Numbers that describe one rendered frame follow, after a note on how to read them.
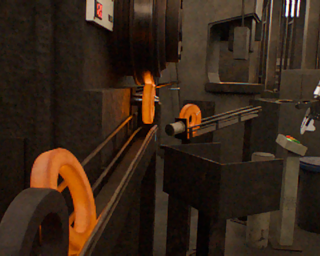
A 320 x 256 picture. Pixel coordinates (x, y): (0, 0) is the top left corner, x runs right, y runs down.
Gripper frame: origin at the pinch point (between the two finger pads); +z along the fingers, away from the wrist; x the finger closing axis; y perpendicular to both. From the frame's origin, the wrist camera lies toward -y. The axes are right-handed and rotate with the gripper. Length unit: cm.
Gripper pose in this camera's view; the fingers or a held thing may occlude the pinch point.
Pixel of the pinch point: (301, 131)
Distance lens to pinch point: 224.7
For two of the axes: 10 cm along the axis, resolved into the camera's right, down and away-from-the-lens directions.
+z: -3.8, 9.1, 1.5
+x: 0.9, -1.3, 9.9
